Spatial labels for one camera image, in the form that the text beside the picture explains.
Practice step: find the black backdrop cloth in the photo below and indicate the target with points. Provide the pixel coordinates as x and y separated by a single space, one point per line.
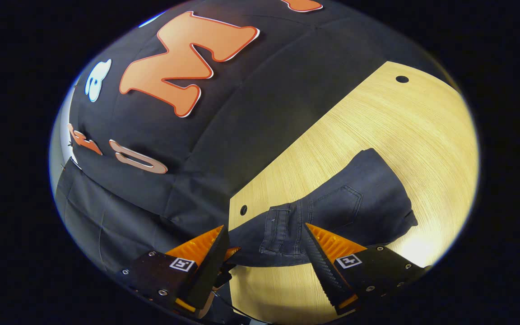
242 113

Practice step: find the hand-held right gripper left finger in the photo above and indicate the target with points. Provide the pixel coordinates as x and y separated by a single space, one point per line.
206 275

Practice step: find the dark grey jeans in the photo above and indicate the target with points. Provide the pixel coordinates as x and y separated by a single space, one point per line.
332 203

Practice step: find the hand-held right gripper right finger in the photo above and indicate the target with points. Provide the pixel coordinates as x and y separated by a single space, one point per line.
325 275

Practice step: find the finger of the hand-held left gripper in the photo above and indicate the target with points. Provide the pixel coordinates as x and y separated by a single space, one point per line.
230 253

